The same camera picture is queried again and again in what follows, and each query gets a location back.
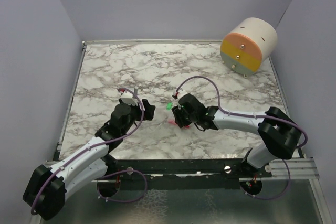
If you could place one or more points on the aluminium frame rail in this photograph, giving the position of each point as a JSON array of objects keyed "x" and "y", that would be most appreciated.
[{"x": 299, "y": 168}]

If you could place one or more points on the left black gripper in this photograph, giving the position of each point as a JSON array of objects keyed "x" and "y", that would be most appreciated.
[{"x": 148, "y": 111}]

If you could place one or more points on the round three-drawer mini cabinet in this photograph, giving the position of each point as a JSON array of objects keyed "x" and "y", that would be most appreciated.
[{"x": 248, "y": 45}]

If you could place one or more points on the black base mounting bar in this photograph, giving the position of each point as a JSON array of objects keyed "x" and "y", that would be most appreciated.
[{"x": 179, "y": 174}]

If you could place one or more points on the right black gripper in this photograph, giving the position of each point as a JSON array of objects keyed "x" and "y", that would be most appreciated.
[{"x": 177, "y": 111}]

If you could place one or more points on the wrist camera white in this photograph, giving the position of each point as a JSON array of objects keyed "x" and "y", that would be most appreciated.
[
  {"x": 127, "y": 97},
  {"x": 177, "y": 94}
]

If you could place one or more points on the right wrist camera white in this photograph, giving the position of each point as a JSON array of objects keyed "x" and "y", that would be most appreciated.
[{"x": 177, "y": 94}]

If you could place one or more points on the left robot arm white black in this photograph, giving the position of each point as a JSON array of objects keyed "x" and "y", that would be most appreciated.
[{"x": 50, "y": 187}]

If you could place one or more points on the pink key tag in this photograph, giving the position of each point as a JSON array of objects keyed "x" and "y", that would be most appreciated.
[{"x": 172, "y": 122}]

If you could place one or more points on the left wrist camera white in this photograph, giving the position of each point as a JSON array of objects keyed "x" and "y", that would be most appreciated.
[{"x": 127, "y": 97}]

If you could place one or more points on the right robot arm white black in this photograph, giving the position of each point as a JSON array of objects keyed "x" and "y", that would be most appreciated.
[{"x": 277, "y": 131}]

